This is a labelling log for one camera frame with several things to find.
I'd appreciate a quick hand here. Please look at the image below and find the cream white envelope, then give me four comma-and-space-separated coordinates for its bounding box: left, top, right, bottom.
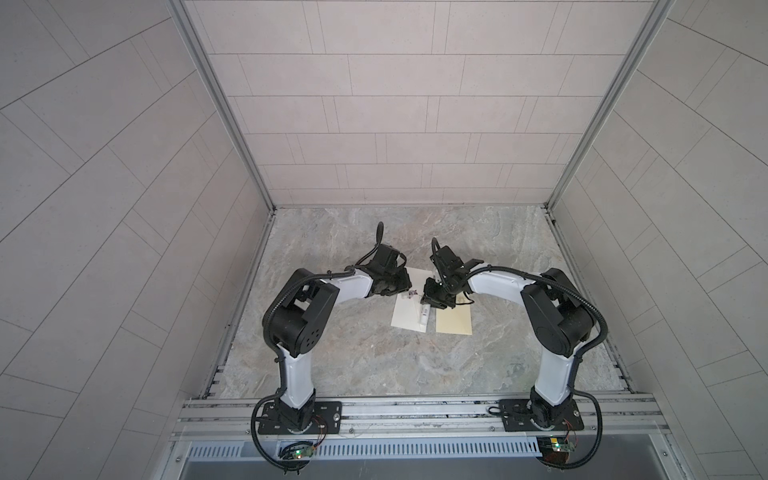
391, 267, 434, 333

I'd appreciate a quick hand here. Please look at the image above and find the yellow manila envelope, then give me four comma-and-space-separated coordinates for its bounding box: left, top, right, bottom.
436, 293, 472, 336

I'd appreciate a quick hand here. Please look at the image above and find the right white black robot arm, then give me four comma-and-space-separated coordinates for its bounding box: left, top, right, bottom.
422, 239, 604, 430

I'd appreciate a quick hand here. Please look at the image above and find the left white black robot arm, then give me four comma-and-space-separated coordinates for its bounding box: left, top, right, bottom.
262, 244, 412, 431

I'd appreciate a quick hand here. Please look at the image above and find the white ventilation grille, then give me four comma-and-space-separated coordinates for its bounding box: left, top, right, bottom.
187, 437, 542, 461

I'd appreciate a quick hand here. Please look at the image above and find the left circuit board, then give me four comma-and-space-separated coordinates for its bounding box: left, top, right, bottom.
279, 441, 316, 461

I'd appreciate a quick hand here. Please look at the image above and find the circuit board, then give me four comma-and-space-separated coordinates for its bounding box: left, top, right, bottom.
537, 437, 575, 465
279, 441, 316, 461

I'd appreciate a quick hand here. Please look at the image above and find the right circuit board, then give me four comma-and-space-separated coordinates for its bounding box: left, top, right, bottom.
537, 437, 575, 465

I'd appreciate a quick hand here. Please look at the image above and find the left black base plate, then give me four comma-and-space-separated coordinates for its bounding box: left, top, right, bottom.
258, 400, 342, 435

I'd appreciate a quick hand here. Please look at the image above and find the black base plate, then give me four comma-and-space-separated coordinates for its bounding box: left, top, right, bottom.
497, 398, 584, 434
258, 400, 342, 435

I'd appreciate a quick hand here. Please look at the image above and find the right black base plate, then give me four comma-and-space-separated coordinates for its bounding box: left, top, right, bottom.
497, 398, 584, 434

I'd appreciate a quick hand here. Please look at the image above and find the aluminium mounting rail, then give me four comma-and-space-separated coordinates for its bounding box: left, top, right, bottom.
171, 392, 670, 441

